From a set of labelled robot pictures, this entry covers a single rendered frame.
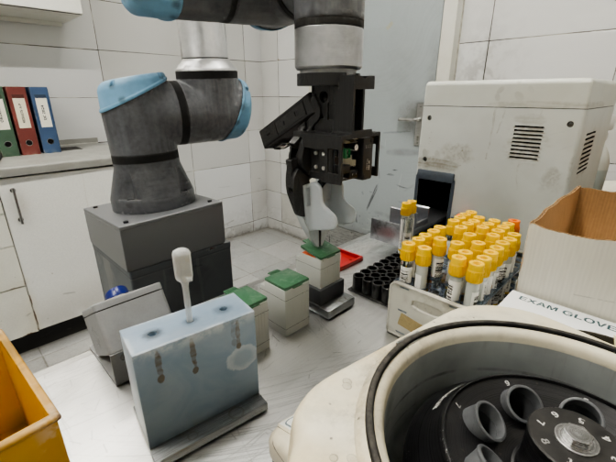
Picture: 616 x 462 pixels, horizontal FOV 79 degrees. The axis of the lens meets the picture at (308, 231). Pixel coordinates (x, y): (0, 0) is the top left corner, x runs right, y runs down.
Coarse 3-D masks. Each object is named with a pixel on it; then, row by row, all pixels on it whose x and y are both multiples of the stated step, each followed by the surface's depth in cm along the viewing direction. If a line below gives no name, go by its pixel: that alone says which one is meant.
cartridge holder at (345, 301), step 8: (336, 280) 51; (312, 288) 49; (328, 288) 49; (336, 288) 51; (312, 296) 50; (320, 296) 48; (328, 296) 50; (336, 296) 51; (344, 296) 51; (352, 296) 51; (312, 304) 50; (320, 304) 49; (328, 304) 49; (336, 304) 49; (344, 304) 50; (352, 304) 51; (320, 312) 49; (328, 312) 48; (336, 312) 49
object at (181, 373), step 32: (160, 320) 31; (224, 320) 31; (128, 352) 27; (160, 352) 28; (192, 352) 29; (224, 352) 31; (256, 352) 34; (160, 384) 29; (192, 384) 30; (224, 384) 32; (256, 384) 35; (160, 416) 29; (192, 416) 31; (224, 416) 33; (160, 448) 30; (192, 448) 30
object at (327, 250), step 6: (306, 240) 51; (324, 240) 51; (306, 246) 49; (312, 246) 50; (324, 246) 50; (330, 246) 50; (312, 252) 48; (318, 252) 48; (324, 252) 48; (330, 252) 49; (336, 252) 49
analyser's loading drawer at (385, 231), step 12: (396, 216) 72; (420, 216) 73; (432, 216) 76; (444, 216) 76; (372, 228) 70; (384, 228) 68; (396, 228) 66; (420, 228) 70; (384, 240) 68; (396, 240) 66
